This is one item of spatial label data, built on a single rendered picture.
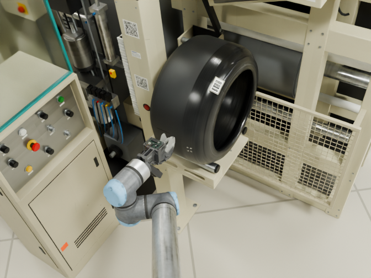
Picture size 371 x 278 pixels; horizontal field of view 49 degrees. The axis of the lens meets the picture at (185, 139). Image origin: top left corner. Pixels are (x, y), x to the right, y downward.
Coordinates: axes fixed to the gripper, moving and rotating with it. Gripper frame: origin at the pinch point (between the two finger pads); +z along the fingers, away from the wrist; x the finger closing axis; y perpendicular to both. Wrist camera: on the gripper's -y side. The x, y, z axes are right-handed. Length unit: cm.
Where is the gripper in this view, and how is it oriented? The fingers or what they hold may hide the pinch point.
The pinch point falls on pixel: (171, 140)
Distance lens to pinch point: 164.9
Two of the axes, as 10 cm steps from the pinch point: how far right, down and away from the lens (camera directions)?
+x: -8.4, -3.6, 4.1
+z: 5.5, -5.7, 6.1
